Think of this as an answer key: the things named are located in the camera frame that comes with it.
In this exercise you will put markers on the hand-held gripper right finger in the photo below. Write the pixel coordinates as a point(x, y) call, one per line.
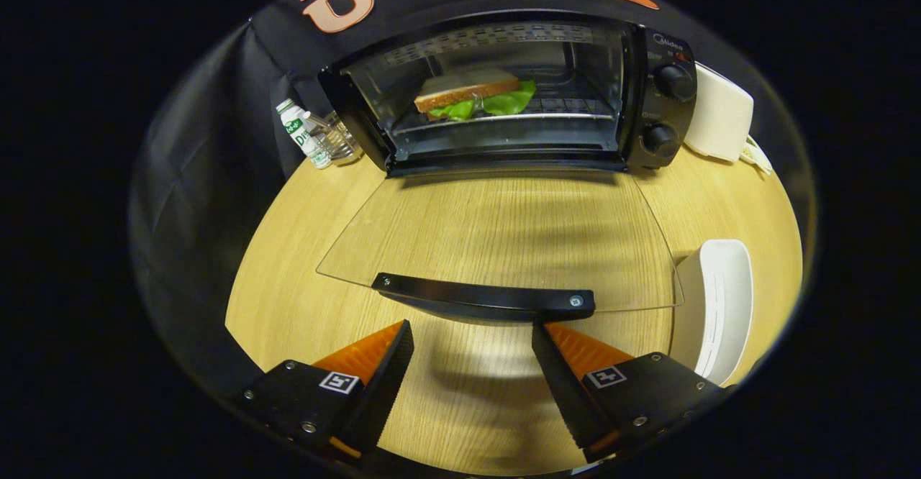
point(565, 393)

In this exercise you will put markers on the white bottle with green label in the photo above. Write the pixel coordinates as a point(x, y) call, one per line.
point(302, 134)

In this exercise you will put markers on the clear plastic bottle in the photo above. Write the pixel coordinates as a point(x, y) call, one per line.
point(342, 144)

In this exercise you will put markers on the bread and lettuce sandwich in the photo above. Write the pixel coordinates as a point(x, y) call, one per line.
point(468, 89)

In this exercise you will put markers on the black toaster oven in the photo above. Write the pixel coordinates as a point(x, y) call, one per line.
point(665, 108)

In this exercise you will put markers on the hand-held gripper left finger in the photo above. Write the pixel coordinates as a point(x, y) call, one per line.
point(388, 385)

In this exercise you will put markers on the white rectangular dish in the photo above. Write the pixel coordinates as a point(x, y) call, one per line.
point(723, 306)

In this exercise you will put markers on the white box appliance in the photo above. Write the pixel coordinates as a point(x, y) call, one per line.
point(719, 116)

